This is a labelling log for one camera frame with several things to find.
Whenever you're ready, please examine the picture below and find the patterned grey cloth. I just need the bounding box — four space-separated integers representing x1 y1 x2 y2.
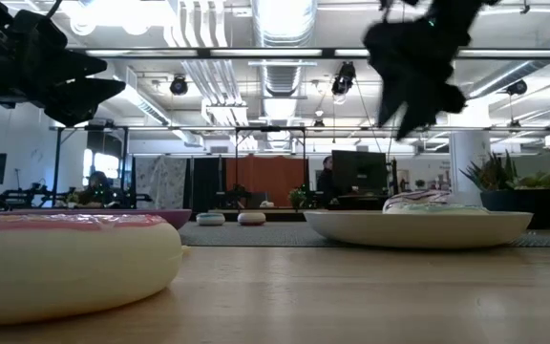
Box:
134 157 188 210

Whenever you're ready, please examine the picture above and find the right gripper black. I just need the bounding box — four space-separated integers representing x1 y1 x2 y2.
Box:
363 9 476 141

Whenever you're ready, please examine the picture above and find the person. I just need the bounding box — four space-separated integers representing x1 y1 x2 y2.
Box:
316 155 338 207
76 170 121 209

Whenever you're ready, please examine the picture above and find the potted plant in black pot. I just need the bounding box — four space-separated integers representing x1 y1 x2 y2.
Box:
459 150 550 229

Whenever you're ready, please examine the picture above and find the black aluminium rig frame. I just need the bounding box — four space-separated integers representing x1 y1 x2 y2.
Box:
67 47 550 60

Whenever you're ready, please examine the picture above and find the purple plate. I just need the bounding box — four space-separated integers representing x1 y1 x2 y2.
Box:
10 208 193 230

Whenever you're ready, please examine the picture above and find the white round pillar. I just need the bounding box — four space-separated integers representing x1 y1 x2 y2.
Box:
448 130 492 206

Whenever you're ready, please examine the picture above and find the orange curtain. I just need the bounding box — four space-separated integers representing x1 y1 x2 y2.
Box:
225 156 308 208

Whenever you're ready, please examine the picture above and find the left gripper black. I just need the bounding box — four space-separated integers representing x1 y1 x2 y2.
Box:
0 0 127 128

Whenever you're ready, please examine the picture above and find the large pink frosted donut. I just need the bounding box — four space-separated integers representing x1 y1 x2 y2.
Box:
0 213 184 326

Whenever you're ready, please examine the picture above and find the large purple striped donut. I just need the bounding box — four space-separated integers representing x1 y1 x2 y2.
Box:
383 189 453 211

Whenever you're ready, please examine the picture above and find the cream plate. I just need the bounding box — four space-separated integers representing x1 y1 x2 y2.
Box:
303 209 534 249

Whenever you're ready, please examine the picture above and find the black hanging camera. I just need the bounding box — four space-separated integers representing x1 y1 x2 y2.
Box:
330 60 357 97
169 75 189 97
505 78 529 97

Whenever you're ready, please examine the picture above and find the small green background plant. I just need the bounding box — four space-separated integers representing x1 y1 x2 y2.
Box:
287 187 307 210

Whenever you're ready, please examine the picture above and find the small blue donut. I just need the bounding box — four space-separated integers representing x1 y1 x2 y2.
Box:
196 212 226 226

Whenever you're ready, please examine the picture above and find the black curtain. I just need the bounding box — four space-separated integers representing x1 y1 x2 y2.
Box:
190 157 226 209

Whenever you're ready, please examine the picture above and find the black monitor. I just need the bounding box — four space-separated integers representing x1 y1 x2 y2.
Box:
330 149 389 196

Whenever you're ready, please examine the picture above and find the small red donut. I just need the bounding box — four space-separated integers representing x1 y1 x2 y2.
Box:
237 211 267 226

